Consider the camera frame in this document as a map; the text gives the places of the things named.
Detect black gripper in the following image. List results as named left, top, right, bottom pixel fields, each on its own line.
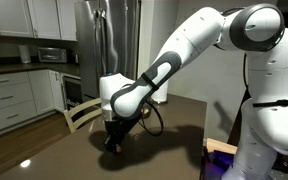
left=103, top=117, right=139, bottom=154

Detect dark basket with snacks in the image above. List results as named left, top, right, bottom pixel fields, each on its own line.
left=139, top=103, right=153, bottom=120

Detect cream wooden chair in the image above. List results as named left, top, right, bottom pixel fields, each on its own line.
left=63, top=96, right=104, bottom=134

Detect black built-in oven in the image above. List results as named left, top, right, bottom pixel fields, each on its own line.
left=61, top=73, right=84, bottom=112

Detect white paper towel roll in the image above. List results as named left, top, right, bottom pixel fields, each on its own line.
left=150, top=79, right=170, bottom=104

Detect stainless steel refrigerator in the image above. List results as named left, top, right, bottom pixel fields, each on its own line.
left=74, top=0, right=142, bottom=103

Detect blue-lit electronics unit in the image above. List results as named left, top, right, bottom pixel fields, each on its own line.
left=202, top=149, right=236, bottom=180

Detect light wooden box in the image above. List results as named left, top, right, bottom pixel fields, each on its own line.
left=205, top=137, right=239, bottom=156

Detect silver toaster oven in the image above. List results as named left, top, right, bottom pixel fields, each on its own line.
left=37, top=46, right=68, bottom=64

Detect dark kitchen countertop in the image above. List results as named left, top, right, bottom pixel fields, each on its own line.
left=0, top=62, right=82, bottom=78

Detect white lower kitchen cabinets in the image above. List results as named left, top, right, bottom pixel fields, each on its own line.
left=0, top=69, right=66, bottom=137

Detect white kitchen cabinets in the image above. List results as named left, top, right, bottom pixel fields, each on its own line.
left=0, top=69, right=66, bottom=137
left=0, top=0, right=78, bottom=42

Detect white canister on counter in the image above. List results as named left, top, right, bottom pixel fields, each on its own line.
left=17, top=44, right=32, bottom=65

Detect white upper kitchen cabinets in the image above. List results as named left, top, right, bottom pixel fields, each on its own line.
left=0, top=0, right=78, bottom=42

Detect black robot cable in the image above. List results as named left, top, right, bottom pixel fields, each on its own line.
left=137, top=99, right=165, bottom=137

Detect black camera stand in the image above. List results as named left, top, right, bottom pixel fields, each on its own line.
left=227, top=53, right=252, bottom=147

